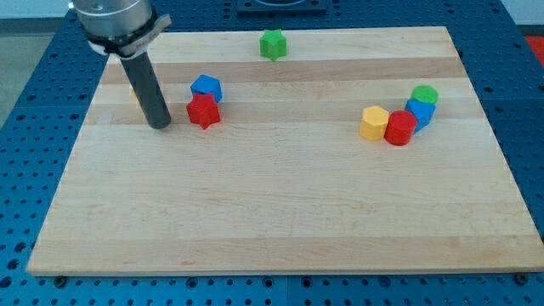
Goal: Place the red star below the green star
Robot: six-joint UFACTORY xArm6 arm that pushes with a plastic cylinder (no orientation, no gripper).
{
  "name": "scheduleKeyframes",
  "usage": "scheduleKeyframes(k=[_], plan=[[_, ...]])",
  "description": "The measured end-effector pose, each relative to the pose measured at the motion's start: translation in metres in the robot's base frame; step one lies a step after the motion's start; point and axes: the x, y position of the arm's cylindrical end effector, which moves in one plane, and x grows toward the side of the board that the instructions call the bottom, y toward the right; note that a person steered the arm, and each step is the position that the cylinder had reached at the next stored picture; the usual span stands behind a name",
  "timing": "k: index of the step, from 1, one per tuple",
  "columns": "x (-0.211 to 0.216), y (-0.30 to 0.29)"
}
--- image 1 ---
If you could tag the green cylinder block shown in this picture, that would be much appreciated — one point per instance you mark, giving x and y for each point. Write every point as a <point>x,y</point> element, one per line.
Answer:
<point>425,93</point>

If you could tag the red star block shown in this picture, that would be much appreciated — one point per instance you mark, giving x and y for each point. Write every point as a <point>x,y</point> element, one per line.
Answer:
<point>203,110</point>

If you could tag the green star block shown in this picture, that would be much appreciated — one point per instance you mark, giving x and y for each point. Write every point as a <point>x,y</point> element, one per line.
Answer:
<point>273,44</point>

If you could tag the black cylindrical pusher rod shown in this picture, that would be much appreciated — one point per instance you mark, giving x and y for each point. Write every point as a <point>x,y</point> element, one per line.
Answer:
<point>142,78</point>

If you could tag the blue cube block right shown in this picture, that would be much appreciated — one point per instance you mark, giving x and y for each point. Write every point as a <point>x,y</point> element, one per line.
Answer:
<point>422,111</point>

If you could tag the blue pentagon block left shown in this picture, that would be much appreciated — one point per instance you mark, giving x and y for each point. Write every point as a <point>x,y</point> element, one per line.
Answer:
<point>205,84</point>

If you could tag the red cylinder block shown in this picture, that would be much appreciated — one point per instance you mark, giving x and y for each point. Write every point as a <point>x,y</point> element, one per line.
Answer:
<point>400,128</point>

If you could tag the wooden board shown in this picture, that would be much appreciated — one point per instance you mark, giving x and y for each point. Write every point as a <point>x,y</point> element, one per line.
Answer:
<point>284,184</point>

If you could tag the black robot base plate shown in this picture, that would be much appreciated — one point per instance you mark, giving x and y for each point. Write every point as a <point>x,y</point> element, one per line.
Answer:
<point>280,6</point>

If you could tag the yellow hexagon block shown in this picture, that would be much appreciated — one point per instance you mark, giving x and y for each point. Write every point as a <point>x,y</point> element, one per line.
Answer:
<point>374,122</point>

